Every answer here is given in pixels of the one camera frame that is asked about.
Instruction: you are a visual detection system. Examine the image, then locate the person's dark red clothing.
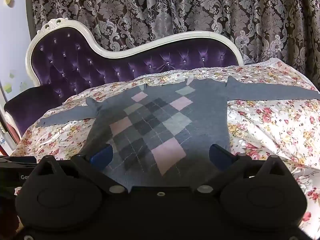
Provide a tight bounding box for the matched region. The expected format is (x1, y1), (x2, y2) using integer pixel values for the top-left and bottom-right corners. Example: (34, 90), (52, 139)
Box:
(0, 196), (20, 233)

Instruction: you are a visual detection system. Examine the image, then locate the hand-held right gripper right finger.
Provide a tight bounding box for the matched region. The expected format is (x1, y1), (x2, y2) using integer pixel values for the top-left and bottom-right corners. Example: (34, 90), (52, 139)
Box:
(194, 144), (288, 195)

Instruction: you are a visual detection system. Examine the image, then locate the grey argyle sweater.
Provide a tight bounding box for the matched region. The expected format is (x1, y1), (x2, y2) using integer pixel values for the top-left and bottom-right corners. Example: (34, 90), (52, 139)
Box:
(37, 76), (320, 188)

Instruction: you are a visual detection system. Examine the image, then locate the floral blanket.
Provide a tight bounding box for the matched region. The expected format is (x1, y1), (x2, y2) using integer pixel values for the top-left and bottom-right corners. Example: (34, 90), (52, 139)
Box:
(11, 57), (320, 238)

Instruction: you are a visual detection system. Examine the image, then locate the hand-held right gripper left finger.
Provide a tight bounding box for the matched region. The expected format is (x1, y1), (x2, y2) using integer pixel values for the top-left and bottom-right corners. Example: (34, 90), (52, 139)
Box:
(32, 145), (130, 196)

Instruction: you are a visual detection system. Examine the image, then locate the purple tufted headboard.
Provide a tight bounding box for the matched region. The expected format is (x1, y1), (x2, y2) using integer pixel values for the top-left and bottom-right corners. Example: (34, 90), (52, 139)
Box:
(4, 19), (244, 143)

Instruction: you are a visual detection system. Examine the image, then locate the purple velvet bolster cushion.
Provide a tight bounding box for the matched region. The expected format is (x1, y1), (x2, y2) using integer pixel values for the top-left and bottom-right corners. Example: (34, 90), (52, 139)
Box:
(4, 84), (66, 137)

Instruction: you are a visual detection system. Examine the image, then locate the grey damask curtain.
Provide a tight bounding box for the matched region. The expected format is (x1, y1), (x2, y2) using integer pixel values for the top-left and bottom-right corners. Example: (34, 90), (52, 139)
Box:
(31, 0), (320, 85)

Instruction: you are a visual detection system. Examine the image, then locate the green wall sticker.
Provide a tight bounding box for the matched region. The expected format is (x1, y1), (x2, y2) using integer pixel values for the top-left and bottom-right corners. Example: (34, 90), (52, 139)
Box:
(2, 69), (29, 93)

